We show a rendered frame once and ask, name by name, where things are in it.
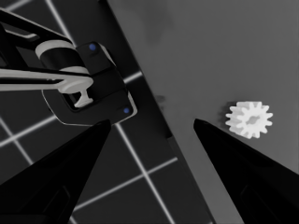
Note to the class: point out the medium white toothed gear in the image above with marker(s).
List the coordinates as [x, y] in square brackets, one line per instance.
[239, 120]

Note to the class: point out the dark robot body pale edges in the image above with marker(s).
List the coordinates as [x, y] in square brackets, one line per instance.
[106, 87]

